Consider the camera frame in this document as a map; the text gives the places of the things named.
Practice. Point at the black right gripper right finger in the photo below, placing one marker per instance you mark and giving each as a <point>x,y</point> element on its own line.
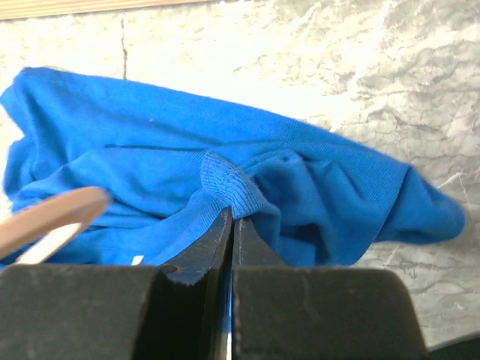
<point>249,249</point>

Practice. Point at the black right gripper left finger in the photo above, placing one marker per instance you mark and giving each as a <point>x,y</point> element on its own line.
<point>204,255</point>

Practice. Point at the blue tank top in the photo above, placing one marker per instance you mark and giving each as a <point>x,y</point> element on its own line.
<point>171,161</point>

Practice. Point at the beige wooden hanger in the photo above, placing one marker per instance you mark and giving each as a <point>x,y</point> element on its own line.
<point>49,225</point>

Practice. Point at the wooden clothes rack centre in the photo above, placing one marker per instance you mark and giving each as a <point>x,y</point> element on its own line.
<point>21,9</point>

